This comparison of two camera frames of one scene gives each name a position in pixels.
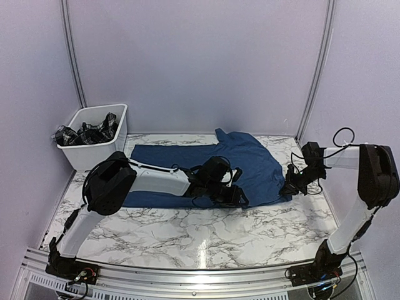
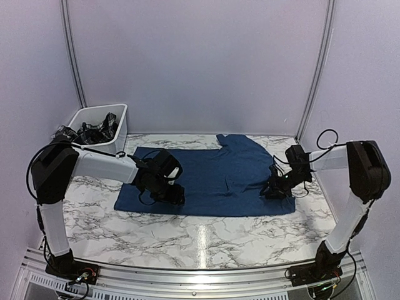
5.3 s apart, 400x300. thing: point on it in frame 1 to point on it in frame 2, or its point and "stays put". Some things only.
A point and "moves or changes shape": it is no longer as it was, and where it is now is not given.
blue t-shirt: (260, 179) moves or changes shape
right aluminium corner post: (320, 70) stays put
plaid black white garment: (88, 134) stays put
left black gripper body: (226, 199) to (159, 192)
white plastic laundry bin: (84, 157) stays put
